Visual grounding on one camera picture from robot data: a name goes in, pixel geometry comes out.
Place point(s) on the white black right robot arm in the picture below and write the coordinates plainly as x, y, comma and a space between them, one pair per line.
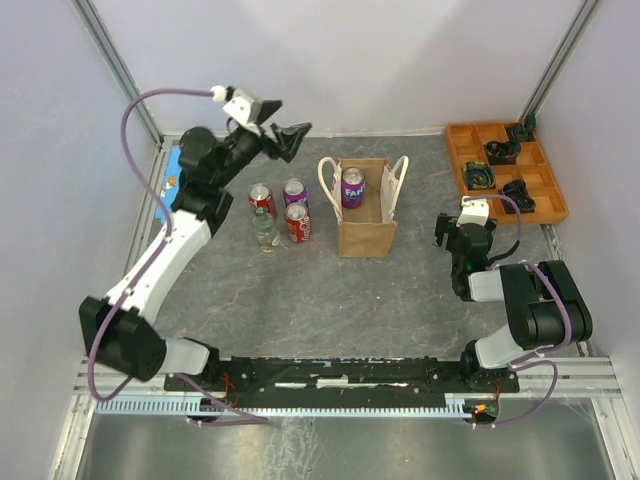
544, 308

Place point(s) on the dark rolled sock top corner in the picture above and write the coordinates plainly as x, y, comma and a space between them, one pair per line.
529, 123

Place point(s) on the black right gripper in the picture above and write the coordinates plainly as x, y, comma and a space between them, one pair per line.
445, 225

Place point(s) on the orange wooden compartment tray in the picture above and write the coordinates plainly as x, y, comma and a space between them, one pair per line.
465, 143

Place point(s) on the blue cartoon print cloth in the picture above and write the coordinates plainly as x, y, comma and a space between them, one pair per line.
170, 186

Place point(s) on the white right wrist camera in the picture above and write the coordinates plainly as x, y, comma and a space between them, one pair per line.
474, 210

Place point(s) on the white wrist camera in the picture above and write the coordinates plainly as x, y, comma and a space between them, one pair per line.
474, 210
240, 105

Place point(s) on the aluminium frame post right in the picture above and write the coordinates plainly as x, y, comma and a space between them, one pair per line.
561, 55

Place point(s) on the aluminium frame rail front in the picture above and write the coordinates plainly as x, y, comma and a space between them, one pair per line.
578, 377

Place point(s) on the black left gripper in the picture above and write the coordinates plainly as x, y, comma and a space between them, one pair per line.
290, 139

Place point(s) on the black rolled sock upper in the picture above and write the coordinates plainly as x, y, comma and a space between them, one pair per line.
505, 153

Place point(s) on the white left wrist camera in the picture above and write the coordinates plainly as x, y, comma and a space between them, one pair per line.
240, 105

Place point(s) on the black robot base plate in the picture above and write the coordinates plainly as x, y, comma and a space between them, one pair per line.
371, 383

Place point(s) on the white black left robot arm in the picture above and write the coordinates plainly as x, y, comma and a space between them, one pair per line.
118, 328

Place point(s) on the red soda can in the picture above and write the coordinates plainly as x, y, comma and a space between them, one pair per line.
261, 196
298, 222

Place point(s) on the blue green rolled sock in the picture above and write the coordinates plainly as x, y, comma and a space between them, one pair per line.
478, 175

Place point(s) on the aluminium frame rail left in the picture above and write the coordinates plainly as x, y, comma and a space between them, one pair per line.
157, 163

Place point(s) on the purple soda can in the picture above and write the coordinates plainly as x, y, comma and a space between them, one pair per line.
295, 191
353, 184

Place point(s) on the aluminium frame rail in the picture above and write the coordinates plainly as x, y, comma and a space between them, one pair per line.
578, 377
157, 163

